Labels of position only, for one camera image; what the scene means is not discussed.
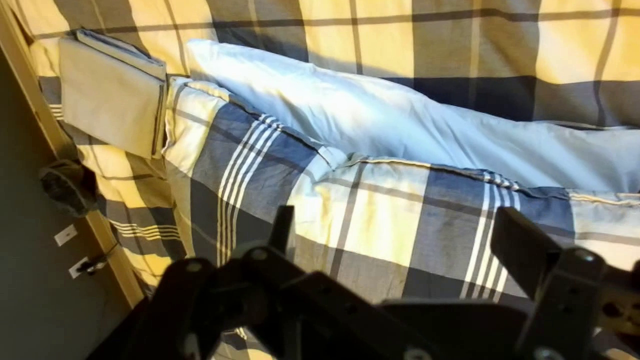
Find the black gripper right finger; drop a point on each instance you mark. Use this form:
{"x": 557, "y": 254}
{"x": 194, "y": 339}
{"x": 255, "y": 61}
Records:
{"x": 533, "y": 252}

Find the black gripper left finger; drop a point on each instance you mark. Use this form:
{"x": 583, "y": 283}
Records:
{"x": 281, "y": 230}

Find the checked black and white pillow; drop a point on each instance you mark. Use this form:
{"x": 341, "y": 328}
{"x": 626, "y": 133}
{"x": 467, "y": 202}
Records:
{"x": 373, "y": 227}

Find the light blue cloth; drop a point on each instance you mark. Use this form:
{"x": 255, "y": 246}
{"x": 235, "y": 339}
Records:
{"x": 400, "y": 121}

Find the grey flat pad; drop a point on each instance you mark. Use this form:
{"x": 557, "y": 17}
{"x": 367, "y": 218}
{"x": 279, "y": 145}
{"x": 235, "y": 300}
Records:
{"x": 107, "y": 92}

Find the yellow and black plaid comforter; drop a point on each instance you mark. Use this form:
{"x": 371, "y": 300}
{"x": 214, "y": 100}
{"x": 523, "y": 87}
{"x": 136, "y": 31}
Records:
{"x": 467, "y": 41}

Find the white wall outlet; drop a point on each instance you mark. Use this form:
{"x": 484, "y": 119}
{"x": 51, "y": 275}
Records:
{"x": 64, "y": 235}
{"x": 80, "y": 268}

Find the wooden bed side rail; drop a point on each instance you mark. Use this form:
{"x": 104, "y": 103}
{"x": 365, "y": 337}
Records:
{"x": 40, "y": 116}

